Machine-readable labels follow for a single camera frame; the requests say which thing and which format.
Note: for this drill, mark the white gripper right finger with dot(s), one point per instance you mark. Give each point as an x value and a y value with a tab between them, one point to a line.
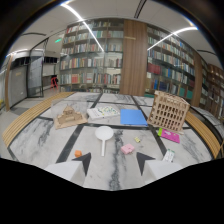
156	168

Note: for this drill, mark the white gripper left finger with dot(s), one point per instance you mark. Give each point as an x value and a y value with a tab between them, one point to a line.
68	169

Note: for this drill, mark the blue folder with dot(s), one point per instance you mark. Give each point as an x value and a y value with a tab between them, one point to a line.
133	117

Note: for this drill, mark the white green packet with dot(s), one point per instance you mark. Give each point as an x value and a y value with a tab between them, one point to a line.
169	155

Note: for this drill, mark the small orange block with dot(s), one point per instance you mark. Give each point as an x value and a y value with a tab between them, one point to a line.
78	153

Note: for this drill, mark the small yellow eraser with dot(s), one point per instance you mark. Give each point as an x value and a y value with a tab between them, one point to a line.
137	139

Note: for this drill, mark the pink square box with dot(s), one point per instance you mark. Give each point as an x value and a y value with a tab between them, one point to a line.
127	148

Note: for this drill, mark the white round hand fan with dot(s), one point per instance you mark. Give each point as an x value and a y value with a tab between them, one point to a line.
103	134

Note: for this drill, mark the wooden castle model in case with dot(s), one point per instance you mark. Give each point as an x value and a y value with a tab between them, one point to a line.
68	115

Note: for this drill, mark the wooden lattice building model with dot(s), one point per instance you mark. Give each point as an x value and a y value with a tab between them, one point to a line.
168	112

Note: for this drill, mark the wooden slat bench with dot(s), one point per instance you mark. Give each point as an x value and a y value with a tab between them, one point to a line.
204	131
31	115

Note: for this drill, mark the white book with coloured print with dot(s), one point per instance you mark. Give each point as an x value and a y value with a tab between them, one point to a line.
102	111

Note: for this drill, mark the red stool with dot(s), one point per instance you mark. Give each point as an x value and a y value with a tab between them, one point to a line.
54	82

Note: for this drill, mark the grey glass door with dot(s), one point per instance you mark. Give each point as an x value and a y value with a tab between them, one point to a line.
35	76

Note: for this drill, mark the tall glass-fronted bookshelf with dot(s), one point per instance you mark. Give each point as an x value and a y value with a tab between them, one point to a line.
90	56

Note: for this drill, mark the ceiling light strip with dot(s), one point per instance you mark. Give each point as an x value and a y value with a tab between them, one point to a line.
172	35
83	23

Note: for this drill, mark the bookshelf wall with books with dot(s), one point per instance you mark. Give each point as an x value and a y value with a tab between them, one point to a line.
173	65

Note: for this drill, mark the wooden wall panel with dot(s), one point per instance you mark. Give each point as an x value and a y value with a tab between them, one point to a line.
133	58

